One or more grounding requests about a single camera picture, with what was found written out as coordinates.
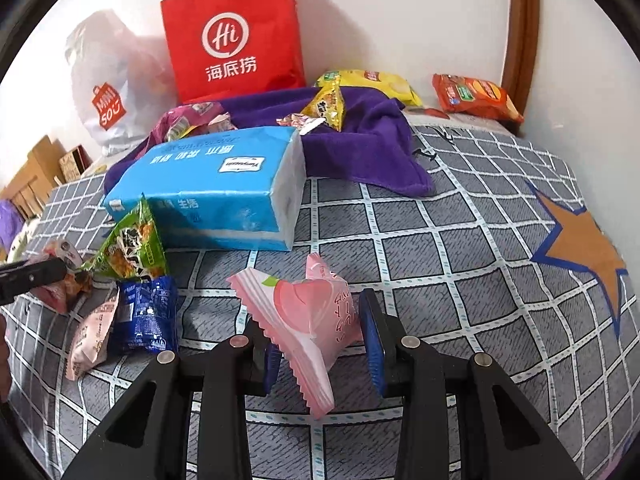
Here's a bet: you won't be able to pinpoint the pink panda snack bag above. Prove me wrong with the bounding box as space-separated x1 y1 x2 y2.
27 238 92 314

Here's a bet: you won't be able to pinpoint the green snack packet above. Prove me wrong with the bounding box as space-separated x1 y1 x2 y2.
80 196 168 282

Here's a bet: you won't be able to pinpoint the pink peach snack packet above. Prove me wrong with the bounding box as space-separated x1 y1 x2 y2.
228 252 362 419

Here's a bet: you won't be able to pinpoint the magenta yellow snack bag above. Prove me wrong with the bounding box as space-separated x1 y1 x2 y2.
149 101 236 144

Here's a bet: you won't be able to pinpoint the pink white candy packet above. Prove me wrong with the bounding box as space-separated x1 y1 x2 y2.
276 113 326 136

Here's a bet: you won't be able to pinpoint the small yellow snack packet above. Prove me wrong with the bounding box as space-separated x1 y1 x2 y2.
302 81 346 131

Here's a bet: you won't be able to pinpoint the pale pink snack packet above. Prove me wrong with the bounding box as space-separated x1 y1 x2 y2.
65 286 119 382

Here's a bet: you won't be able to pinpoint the cardboard boxes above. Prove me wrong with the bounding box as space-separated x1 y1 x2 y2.
1 136 91 220

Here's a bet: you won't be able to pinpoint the blue snack packet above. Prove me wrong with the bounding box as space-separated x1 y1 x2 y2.
107 275 178 354

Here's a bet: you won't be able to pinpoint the white Miniso plastic bag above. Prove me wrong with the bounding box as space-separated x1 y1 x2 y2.
65 11 177 156

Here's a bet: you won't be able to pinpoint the blue tissue pack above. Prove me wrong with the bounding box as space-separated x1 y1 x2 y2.
103 126 307 252

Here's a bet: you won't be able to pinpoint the purple towel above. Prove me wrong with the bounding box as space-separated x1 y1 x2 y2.
103 84 435 198

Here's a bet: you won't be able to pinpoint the red Haidilao paper bag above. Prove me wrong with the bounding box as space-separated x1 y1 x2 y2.
160 0 306 103

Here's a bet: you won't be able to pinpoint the orange chips bag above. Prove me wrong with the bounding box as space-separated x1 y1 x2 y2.
432 74 524 125

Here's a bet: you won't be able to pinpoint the yellow chips bag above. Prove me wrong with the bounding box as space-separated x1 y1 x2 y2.
314 70 423 107

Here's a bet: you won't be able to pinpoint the brown wooden door frame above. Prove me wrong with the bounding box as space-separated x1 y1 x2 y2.
501 0 540 113

